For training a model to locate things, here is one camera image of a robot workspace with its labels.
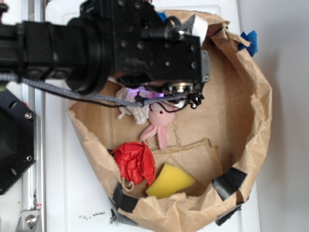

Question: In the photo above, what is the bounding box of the white plastic tray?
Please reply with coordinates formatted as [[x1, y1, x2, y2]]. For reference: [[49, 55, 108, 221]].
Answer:
[[45, 0, 261, 232]]

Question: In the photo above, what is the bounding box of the grey braided cable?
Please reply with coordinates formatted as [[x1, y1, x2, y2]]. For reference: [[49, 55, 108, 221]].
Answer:
[[0, 73, 191, 108]]

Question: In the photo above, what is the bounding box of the crumpled red paper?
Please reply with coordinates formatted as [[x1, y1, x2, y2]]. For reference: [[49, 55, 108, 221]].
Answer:
[[111, 142, 156, 186]]

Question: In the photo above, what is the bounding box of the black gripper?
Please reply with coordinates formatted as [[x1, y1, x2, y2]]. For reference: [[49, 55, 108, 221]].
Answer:
[[81, 0, 210, 108]]

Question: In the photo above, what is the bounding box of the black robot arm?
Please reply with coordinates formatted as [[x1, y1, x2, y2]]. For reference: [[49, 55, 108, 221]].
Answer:
[[0, 0, 210, 108]]

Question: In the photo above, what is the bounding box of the pink plush bunny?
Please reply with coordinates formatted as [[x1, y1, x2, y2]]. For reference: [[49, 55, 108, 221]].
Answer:
[[140, 102, 177, 150]]

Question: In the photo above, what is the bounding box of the white paper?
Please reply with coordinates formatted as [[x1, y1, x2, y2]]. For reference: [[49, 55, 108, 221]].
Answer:
[[115, 87, 151, 125]]

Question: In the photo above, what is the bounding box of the aluminium extrusion rail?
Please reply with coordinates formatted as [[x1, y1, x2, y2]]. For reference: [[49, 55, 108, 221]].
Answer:
[[22, 0, 46, 232]]

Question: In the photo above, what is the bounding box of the yellow sponge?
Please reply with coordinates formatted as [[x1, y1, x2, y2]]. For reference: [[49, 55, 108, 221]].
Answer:
[[146, 163, 196, 199]]

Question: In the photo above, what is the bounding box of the metal corner bracket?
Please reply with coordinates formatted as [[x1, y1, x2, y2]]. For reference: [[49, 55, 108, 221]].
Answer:
[[15, 210, 42, 232]]

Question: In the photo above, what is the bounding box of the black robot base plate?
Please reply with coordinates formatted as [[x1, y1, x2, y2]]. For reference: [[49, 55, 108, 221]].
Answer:
[[0, 89, 33, 195]]

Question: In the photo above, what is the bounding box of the brown paper bag bin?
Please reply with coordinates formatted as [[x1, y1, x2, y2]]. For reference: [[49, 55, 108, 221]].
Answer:
[[68, 12, 272, 232]]

